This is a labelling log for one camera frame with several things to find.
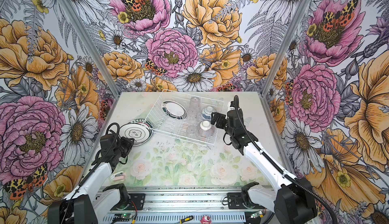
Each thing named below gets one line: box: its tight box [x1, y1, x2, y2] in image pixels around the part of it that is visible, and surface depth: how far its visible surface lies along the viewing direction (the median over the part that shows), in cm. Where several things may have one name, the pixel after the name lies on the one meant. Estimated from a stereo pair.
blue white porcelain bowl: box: [201, 105, 216, 121], surface depth 104 cm
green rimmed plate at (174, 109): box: [161, 100, 187, 120], surface depth 102 cm
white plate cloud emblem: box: [119, 123, 151, 144], surface depth 97 cm
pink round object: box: [199, 214, 212, 224], surface depth 67 cm
